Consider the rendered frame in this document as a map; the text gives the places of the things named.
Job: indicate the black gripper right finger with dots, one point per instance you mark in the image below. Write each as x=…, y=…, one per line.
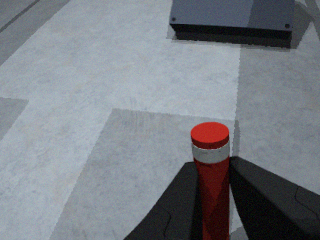
x=270, y=207

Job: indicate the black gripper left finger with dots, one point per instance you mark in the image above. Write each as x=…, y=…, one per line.
x=178, y=214

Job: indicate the dark red peg with grey band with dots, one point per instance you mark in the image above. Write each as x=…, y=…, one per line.
x=211, y=146

